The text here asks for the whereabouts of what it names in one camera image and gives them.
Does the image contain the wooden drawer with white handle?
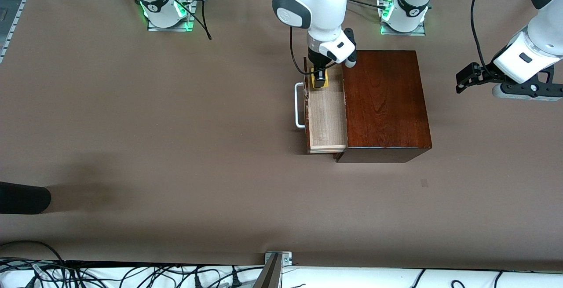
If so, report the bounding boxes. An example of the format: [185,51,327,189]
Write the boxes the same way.
[294,57,349,155]

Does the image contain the dark wooden cabinet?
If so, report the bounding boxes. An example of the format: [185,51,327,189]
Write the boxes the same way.
[333,50,433,164]

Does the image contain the brown paper table cover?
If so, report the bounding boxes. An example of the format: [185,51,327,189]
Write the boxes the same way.
[0,0,563,272]

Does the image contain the grey aluminium beam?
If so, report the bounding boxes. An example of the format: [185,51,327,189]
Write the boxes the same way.
[252,253,283,288]

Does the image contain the black cylinder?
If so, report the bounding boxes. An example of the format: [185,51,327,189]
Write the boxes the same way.
[0,182,52,215]

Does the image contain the right arm aluminium base plate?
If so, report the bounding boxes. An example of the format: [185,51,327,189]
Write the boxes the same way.
[147,0,197,33]

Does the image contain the small aluminium corner bracket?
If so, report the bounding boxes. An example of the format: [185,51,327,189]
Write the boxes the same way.
[264,251,292,266]

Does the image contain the white cable shelf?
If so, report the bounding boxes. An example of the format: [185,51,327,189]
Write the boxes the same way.
[0,259,563,288]

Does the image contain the perforated aluminium edge rail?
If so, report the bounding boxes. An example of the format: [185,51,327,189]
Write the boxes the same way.
[0,0,45,64]

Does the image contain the black looped cable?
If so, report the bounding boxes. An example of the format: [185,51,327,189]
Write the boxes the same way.
[0,240,67,288]

